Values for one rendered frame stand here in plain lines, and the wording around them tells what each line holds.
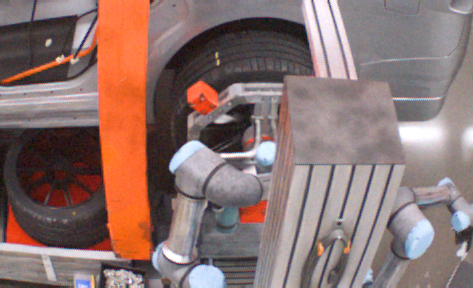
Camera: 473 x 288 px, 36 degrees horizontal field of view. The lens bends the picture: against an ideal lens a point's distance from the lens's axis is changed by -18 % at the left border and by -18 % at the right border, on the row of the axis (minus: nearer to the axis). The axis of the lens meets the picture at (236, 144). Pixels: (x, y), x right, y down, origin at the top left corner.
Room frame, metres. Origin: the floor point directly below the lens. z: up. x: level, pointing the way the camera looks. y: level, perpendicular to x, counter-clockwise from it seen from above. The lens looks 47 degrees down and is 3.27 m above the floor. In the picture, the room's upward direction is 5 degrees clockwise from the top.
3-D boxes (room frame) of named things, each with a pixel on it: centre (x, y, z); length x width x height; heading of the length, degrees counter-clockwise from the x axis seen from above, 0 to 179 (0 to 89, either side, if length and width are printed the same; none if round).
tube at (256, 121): (2.13, -0.01, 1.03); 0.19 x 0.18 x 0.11; 8
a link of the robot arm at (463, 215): (1.65, -0.83, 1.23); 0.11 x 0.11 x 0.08; 34
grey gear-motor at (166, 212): (2.26, 0.22, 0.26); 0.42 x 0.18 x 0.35; 8
